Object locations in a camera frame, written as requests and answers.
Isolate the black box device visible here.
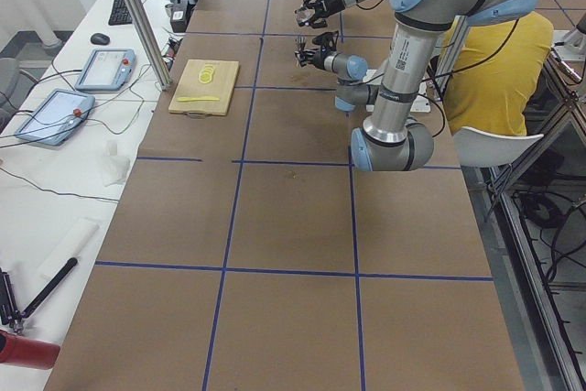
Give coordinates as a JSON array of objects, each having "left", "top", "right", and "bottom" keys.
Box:
[{"left": 168, "top": 0, "right": 195, "bottom": 33}]

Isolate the white chair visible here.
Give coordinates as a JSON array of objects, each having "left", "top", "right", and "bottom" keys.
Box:
[{"left": 453, "top": 126, "right": 544, "bottom": 168}]

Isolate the blue teach pendant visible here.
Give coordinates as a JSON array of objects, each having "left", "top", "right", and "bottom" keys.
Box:
[
  {"left": 15, "top": 89, "right": 95, "bottom": 147},
  {"left": 75, "top": 49, "right": 136, "bottom": 92}
]

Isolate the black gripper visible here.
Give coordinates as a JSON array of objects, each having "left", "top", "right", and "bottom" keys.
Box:
[
  {"left": 302, "top": 0, "right": 346, "bottom": 28},
  {"left": 295, "top": 47, "right": 338, "bottom": 71}
]

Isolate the aluminium frame post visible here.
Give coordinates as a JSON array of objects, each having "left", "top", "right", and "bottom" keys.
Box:
[{"left": 125, "top": 0, "right": 172, "bottom": 91}]

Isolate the bamboo cutting board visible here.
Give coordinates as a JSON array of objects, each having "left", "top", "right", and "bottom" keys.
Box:
[{"left": 168, "top": 59, "right": 240, "bottom": 116}]

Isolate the black keyboard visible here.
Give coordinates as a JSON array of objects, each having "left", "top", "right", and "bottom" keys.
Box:
[{"left": 108, "top": 0, "right": 132, "bottom": 26}]

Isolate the crumpled white tissue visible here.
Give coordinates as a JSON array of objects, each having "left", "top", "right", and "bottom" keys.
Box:
[{"left": 98, "top": 140, "right": 130, "bottom": 187}]

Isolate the yellow plastic knife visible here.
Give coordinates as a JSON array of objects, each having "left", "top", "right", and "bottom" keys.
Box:
[{"left": 177, "top": 95, "right": 221, "bottom": 103}]

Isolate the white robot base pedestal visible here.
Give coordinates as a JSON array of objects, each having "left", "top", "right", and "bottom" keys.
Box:
[{"left": 363, "top": 69, "right": 431, "bottom": 114}]

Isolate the person in yellow shirt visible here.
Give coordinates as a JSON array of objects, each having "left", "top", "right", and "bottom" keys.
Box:
[{"left": 443, "top": 12, "right": 554, "bottom": 136}]

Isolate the far blue teach pendant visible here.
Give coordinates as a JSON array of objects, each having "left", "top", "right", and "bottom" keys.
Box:
[{"left": 75, "top": 49, "right": 136, "bottom": 92}]

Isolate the black computer mouse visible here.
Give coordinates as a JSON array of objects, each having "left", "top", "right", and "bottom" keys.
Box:
[{"left": 90, "top": 33, "right": 111, "bottom": 46}]

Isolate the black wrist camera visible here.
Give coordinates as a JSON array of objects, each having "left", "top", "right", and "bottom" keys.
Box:
[{"left": 312, "top": 30, "right": 339, "bottom": 51}]

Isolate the near blue teach pendant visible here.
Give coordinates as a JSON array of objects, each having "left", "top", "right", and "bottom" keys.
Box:
[{"left": 15, "top": 89, "right": 95, "bottom": 147}]

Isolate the black handheld tool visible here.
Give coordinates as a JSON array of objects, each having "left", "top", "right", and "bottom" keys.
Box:
[{"left": 1, "top": 257, "right": 78, "bottom": 335}]

